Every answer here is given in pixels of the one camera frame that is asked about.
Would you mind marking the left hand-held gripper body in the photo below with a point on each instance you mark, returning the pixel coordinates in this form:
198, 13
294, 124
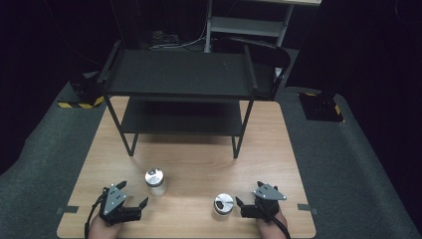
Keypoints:
114, 204

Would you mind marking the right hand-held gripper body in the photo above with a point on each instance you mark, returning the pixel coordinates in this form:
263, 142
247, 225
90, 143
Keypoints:
265, 199

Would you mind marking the glass jar with brown powder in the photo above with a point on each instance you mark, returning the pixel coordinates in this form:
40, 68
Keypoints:
223, 204

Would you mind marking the glass jar with white granules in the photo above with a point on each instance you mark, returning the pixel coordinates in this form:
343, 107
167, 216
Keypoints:
155, 179

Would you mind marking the black two-tier metal rack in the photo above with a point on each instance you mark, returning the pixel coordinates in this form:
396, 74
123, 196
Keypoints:
179, 73

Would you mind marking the person's left hand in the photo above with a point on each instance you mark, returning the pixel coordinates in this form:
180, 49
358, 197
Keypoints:
101, 229

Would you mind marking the person's right hand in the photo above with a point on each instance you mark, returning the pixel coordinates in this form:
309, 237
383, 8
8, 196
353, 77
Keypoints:
270, 229

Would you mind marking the grey tape strip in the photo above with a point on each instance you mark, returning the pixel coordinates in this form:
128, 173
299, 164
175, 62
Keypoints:
307, 207
68, 209

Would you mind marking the black stand base striped tape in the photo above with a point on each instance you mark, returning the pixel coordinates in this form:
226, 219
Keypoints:
83, 93
320, 108

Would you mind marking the light desk with grey frame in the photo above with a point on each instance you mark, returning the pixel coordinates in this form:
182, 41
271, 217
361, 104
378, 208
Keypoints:
245, 26

